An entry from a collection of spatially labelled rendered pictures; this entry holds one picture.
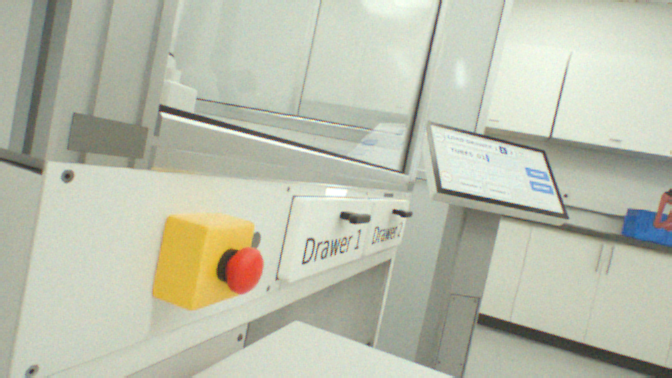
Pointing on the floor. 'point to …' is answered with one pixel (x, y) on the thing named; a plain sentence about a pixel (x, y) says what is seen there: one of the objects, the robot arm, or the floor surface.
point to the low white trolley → (313, 358)
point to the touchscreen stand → (457, 290)
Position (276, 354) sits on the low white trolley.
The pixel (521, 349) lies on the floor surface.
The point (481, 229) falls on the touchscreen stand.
